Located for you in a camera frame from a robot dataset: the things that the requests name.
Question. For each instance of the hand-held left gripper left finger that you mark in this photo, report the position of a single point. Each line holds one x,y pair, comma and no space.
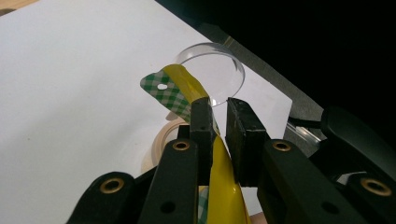
202,140

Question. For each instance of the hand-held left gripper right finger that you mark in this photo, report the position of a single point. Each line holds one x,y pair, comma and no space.
246,140

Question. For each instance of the yellow green sauce pouch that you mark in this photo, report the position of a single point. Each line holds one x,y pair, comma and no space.
225,193

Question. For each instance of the long metal floor rail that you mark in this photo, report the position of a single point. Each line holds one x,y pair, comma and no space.
300,138

